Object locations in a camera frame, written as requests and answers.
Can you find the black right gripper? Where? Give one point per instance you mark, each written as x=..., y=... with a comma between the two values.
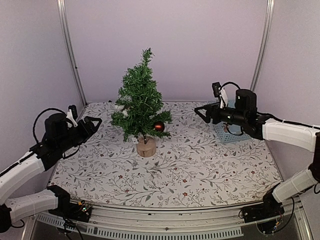
x=210, y=108

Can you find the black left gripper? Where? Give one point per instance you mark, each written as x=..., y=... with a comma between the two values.
x=88, y=133

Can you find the white cotton ornament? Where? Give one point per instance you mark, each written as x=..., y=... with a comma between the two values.
x=123, y=109

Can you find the dark red bauble ornament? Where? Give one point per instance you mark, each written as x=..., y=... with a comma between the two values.
x=159, y=126

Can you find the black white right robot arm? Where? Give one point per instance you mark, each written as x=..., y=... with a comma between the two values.
x=265, y=126

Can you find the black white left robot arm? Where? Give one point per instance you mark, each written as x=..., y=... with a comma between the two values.
x=62, y=133

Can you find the small green christmas tree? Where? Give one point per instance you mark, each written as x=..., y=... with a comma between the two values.
x=139, y=92

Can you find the wooden tree stump base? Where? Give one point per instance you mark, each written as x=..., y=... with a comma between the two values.
x=147, y=149

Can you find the beige wooden ornament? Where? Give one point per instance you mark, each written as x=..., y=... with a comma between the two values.
x=225, y=128

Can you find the light blue plastic basket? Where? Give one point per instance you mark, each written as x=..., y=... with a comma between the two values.
x=233, y=135

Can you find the floral patterned table mat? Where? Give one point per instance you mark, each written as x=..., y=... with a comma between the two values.
x=191, y=169

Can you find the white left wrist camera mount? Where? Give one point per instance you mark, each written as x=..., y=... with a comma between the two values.
x=71, y=116

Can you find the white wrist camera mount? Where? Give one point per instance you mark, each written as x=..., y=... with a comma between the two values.
x=71, y=116
x=220, y=93

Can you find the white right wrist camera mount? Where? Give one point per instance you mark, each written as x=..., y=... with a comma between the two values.
x=220, y=93

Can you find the right aluminium corner post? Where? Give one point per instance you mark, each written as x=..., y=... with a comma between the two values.
x=270, y=4

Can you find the aluminium corner post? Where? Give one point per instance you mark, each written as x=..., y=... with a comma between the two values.
x=62, y=12
x=270, y=4

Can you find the front aluminium rail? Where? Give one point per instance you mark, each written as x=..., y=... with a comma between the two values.
x=205, y=223

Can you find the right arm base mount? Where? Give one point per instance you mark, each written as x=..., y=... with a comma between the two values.
x=269, y=208

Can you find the left aluminium corner post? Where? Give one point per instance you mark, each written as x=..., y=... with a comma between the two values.
x=62, y=12

